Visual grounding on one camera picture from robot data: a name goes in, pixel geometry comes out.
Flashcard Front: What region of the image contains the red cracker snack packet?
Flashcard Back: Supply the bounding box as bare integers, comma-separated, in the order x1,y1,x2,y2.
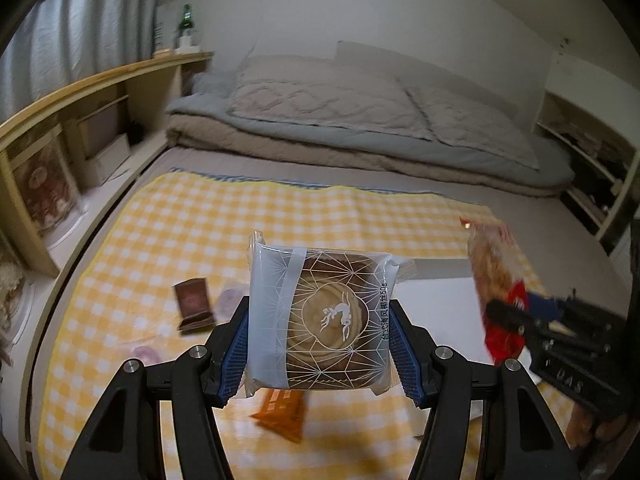
460,218,529,365

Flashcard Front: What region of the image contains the brown chocolate packet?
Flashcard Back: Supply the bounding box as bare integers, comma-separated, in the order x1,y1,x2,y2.
174,278,216,334

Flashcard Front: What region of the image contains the orange rice bar packet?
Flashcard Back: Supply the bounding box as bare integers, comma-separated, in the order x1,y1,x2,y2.
252,389,307,443

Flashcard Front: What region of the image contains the white deer pastry packet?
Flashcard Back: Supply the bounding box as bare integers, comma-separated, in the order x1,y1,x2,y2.
244,231,416,396

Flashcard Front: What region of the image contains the white tray box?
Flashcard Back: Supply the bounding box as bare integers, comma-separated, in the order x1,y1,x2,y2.
394,257,542,441

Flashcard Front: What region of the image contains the purple round snack packet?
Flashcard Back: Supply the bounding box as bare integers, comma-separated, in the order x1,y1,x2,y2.
213,282,248,324

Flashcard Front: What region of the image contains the yellow checkered cloth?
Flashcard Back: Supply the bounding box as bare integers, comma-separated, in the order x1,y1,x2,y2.
34,170,496,479

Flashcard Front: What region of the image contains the right beige pillow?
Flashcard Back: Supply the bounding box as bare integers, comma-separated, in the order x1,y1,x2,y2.
407,87,539,170

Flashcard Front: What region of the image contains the beige pillow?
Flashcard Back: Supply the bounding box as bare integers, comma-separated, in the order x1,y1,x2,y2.
407,87,539,170
228,55,434,140

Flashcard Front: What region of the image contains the right white shelf unit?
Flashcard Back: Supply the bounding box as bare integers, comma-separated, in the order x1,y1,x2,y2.
536,52,639,255

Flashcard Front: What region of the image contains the left beige pillow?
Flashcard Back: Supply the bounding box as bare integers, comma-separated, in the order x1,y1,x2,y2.
228,55,434,140

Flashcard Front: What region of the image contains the red patterned bag on shelf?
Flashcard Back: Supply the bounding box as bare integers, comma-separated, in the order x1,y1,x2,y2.
8,124,80,236

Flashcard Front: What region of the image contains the wooden headboard shelf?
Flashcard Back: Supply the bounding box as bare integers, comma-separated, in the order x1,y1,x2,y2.
1,52,213,278

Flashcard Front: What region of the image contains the beige folded comforter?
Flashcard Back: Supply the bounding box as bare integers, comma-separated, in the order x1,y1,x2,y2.
166,114,574,197

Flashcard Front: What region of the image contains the grey blue blanket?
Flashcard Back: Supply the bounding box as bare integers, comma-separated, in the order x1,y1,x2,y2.
166,67,574,196

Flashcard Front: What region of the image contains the grey curtain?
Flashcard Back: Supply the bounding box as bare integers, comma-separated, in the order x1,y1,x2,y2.
1,0,157,120

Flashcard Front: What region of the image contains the green bottle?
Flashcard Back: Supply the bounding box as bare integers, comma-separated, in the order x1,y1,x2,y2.
178,4,194,37

